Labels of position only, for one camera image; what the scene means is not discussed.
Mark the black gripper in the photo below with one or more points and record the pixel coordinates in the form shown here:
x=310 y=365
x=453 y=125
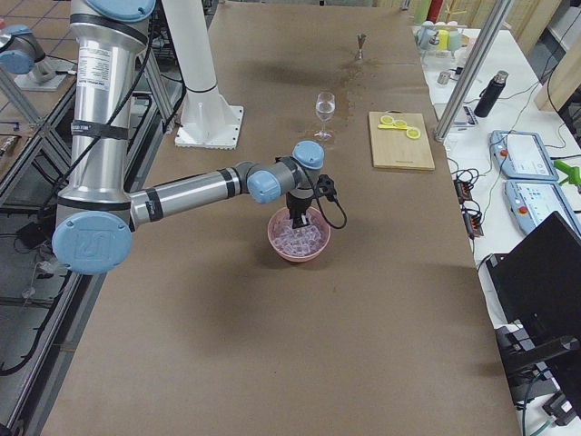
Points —
x=299 y=210

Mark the steel measuring jigger cup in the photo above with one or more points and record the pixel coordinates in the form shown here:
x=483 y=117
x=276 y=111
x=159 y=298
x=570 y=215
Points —
x=361 y=39

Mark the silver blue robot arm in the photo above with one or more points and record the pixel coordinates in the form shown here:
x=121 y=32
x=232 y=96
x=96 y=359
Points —
x=95 y=215
x=20 y=51

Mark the pink bowl of ice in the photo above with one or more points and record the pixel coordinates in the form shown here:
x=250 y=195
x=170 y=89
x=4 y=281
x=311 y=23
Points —
x=298 y=245

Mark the clear wine glass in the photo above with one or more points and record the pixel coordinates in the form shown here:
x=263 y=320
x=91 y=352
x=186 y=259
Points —
x=324 y=109

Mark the bamboo cutting board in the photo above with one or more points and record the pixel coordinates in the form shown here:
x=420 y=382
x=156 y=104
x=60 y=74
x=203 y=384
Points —
x=392 y=149

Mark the silver kitchen scale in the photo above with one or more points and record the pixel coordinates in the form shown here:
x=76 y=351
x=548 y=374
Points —
x=465 y=117

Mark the black water bottle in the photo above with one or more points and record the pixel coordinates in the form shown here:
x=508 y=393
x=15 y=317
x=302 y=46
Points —
x=489 y=96

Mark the blue teach pendant far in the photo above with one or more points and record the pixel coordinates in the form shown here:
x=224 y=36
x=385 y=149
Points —
x=522 y=155

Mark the blue teach pendant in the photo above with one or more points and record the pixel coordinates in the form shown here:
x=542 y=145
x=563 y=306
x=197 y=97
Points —
x=532 y=201
x=522 y=155

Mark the blue teach pendant near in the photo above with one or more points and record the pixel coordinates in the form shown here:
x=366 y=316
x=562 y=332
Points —
x=532 y=201

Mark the yellow cup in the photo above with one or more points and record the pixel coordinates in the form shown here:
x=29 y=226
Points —
x=440 y=39

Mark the black computer monitor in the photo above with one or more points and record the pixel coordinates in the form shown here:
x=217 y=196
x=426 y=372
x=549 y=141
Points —
x=538 y=284

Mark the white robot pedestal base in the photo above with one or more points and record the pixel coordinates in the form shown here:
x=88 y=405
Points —
x=207 y=120

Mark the lemon slice near handle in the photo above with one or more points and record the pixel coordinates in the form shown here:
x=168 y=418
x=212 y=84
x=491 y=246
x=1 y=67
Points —
x=413 y=133

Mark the green handled grabber tool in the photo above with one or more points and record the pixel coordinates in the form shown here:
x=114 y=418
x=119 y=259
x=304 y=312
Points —
x=572 y=173

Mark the aluminium frame post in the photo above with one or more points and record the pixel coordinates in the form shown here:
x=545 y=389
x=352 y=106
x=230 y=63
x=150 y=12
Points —
x=476 y=58

